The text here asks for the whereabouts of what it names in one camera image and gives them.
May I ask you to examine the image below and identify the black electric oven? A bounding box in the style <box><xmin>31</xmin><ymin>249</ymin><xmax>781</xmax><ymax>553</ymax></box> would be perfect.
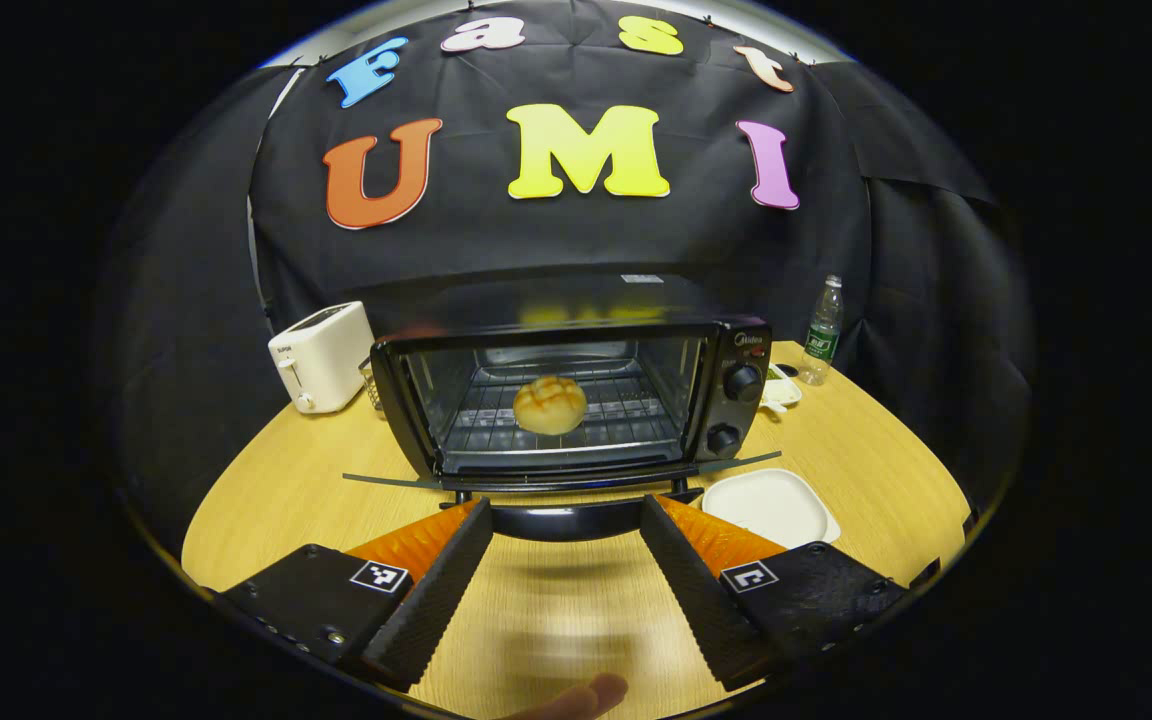
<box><xmin>341</xmin><ymin>274</ymin><xmax>784</xmax><ymax>543</ymax></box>

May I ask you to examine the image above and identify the white square plate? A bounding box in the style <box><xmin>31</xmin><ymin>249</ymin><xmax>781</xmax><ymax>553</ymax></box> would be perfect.
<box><xmin>700</xmin><ymin>467</ymin><xmax>843</xmax><ymax>550</ymax></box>

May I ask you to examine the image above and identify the round golden bread bun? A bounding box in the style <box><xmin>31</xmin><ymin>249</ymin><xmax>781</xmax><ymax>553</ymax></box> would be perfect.
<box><xmin>512</xmin><ymin>375</ymin><xmax>589</xmax><ymax>437</ymax></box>

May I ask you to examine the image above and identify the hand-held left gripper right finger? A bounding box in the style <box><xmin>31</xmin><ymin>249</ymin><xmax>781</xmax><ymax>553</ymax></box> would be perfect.
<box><xmin>638</xmin><ymin>492</ymin><xmax>909</xmax><ymax>693</ymax></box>

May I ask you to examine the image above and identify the white divided dish with beans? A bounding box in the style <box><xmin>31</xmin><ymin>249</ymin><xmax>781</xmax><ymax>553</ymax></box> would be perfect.
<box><xmin>760</xmin><ymin>361</ymin><xmax>804</xmax><ymax>414</ymax></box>

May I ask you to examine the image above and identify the black backdrop cloth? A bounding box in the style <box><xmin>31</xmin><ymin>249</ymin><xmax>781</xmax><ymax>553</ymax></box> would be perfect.
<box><xmin>101</xmin><ymin>0</ymin><xmax>1032</xmax><ymax>561</ymax></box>

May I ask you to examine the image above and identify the clear plastic water bottle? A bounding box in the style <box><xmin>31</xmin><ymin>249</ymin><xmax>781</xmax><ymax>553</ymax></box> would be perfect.
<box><xmin>798</xmin><ymin>274</ymin><xmax>846</xmax><ymax>387</ymax></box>

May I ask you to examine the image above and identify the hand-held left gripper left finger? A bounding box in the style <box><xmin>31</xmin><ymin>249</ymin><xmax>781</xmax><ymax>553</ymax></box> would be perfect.
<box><xmin>218</xmin><ymin>497</ymin><xmax>495</xmax><ymax>693</ymax></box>

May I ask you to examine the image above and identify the white toaster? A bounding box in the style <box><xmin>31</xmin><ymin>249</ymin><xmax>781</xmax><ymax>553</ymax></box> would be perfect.
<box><xmin>267</xmin><ymin>300</ymin><xmax>378</xmax><ymax>416</ymax></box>

